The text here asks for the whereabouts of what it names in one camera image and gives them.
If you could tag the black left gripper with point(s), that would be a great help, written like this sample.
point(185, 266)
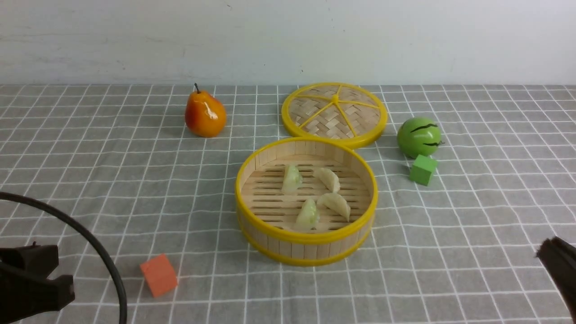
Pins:
point(25, 287)

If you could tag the green toy watermelon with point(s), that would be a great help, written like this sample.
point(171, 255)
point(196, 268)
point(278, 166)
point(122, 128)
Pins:
point(419, 136)

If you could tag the grey checked tablecloth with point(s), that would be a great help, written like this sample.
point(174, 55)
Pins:
point(460, 250)

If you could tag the woven bamboo steamer lid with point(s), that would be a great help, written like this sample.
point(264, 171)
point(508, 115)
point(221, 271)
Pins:
point(341, 113)

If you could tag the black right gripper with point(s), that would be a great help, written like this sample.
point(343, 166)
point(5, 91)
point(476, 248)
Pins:
point(559, 259)

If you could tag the orange toy pear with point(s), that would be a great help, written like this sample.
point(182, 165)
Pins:
point(205, 116)

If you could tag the bamboo steamer tray yellow rim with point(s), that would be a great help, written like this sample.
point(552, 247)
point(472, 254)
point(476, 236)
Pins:
point(267, 217)

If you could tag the orange foam cube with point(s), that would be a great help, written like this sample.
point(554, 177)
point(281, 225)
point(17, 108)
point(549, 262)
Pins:
point(159, 275)

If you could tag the white dumpling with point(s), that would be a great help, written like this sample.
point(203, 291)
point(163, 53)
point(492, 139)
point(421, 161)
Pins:
point(337, 203)
point(328, 178)

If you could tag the green dumpling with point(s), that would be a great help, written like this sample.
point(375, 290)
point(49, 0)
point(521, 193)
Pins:
point(308, 217)
point(292, 179)

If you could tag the green foam cube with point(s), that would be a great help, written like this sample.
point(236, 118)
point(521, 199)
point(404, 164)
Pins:
point(422, 170)

